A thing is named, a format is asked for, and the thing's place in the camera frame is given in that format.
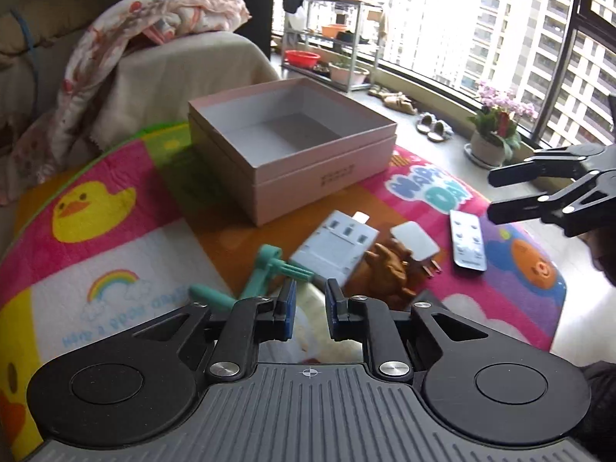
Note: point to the orange basin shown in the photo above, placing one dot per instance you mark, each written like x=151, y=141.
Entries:
x=334, y=31

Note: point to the black bag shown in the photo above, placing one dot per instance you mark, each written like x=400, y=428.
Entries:
x=292, y=4

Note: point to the white remote control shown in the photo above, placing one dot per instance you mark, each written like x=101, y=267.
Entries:
x=467, y=240

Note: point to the colourful cartoon play mat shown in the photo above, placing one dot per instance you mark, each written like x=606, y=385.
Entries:
x=120, y=250

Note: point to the white bag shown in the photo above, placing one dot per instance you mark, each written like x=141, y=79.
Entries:
x=294, y=20

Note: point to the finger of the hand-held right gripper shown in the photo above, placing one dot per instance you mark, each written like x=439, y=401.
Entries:
x=510, y=173
x=515, y=210

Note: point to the tan sandal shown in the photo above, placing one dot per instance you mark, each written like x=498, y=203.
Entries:
x=380, y=91
x=402, y=104

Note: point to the pink flowering potted plant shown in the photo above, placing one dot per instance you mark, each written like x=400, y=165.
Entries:
x=488, y=147

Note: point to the white power strip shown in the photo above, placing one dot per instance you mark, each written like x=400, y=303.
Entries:
x=332, y=250

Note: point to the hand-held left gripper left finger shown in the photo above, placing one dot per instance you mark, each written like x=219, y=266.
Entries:
x=288, y=309

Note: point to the brown toy dinosaur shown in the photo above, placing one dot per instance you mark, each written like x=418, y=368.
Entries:
x=385, y=269

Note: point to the red basin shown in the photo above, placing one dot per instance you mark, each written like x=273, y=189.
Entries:
x=302, y=59

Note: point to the beige pillow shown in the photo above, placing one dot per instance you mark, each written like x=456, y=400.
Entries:
x=43, y=29

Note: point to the beige covered sofa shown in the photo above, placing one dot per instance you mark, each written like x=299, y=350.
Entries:
x=192, y=67

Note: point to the high-rise buildings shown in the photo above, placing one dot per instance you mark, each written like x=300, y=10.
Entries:
x=510, y=33

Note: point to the pale planter with plant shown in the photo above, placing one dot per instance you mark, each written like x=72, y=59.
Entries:
x=346, y=75

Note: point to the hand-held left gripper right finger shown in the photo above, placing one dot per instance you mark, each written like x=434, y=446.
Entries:
x=332, y=309

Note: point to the teal plastic tool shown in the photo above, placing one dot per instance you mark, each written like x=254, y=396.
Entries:
x=266, y=256

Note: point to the black window frame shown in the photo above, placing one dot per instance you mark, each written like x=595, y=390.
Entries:
x=565, y=77

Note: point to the pink cardboard box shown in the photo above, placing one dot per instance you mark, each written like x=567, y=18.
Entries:
x=308, y=187

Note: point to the white charger plug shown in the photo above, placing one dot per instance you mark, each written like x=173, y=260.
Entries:
x=414, y=243

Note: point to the metal shelf rack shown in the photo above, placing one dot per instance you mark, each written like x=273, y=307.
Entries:
x=355, y=43

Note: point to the floral blanket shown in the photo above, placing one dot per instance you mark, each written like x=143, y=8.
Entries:
x=96, y=57

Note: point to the beige hanging cloth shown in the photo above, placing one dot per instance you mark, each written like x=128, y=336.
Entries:
x=383, y=26

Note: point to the dark cloth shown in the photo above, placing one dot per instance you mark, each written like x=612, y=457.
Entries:
x=601, y=404

